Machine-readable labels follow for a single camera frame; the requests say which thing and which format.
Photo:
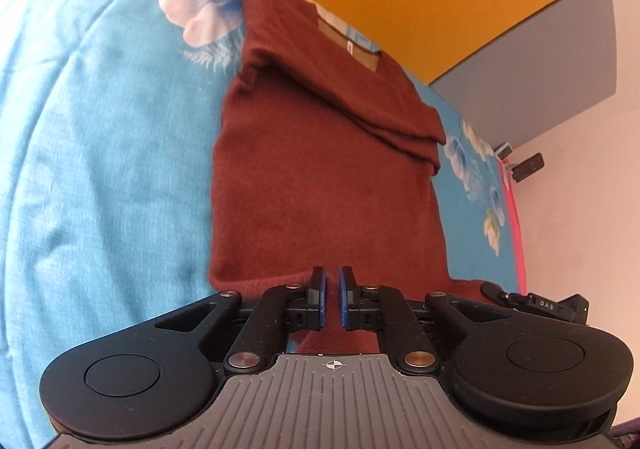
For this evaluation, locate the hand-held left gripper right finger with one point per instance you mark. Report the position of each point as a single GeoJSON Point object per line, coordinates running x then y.
{"type": "Point", "coordinates": [343, 303]}

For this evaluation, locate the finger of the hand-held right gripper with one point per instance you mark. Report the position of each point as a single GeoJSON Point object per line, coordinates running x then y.
{"type": "Point", "coordinates": [500, 294]}

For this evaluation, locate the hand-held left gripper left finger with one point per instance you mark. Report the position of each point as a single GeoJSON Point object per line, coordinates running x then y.
{"type": "Point", "coordinates": [322, 300]}

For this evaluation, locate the dark red knit sweater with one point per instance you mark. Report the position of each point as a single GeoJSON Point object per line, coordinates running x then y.
{"type": "Point", "coordinates": [325, 154]}

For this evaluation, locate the pink mattress edge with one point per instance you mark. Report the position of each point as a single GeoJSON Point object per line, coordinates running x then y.
{"type": "Point", "coordinates": [515, 229]}

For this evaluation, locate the grey headboard panel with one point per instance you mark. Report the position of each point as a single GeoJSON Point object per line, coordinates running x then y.
{"type": "Point", "coordinates": [540, 69]}

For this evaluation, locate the blue floral bed sheet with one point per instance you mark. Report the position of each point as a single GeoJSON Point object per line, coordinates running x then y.
{"type": "Point", "coordinates": [100, 129]}

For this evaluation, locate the black wall device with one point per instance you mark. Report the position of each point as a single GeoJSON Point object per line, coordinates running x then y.
{"type": "Point", "coordinates": [528, 165]}

